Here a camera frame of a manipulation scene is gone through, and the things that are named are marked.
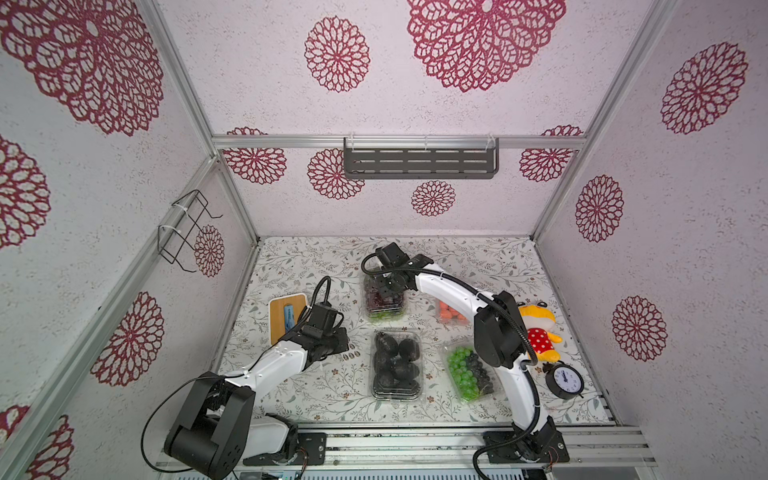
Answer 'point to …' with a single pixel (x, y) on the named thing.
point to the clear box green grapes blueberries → (471, 376)
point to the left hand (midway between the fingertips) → (345, 341)
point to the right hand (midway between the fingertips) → (383, 282)
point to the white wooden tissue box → (284, 312)
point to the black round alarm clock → (563, 381)
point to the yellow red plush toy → (539, 321)
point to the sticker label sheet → (350, 355)
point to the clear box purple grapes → (380, 308)
